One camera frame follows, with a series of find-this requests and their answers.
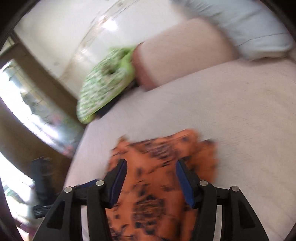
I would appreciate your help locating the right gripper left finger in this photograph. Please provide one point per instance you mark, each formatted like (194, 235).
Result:
(64, 221)

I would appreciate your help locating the light blue pillow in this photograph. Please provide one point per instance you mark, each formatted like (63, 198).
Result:
(252, 28)

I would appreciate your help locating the green white patterned pillow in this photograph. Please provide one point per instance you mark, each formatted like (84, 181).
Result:
(111, 76)

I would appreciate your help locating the wooden stained glass door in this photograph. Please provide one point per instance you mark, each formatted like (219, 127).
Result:
(38, 115)

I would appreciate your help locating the orange black floral blouse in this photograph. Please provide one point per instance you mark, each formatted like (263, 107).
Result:
(151, 205)

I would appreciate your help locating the pink quilted bolster cushion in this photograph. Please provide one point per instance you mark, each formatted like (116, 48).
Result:
(181, 50)

